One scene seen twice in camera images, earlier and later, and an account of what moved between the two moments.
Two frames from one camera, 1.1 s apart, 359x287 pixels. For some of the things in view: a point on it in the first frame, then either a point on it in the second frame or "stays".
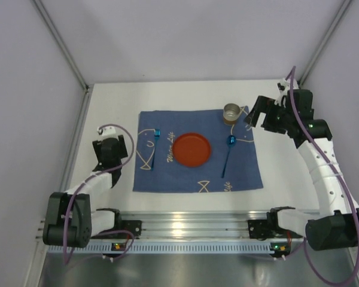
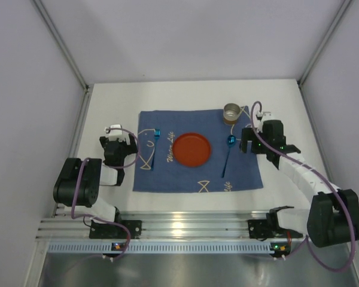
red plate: (192, 149) stays
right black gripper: (267, 113) to (246, 140)
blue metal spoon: (231, 142) stays
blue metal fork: (157, 133) stays
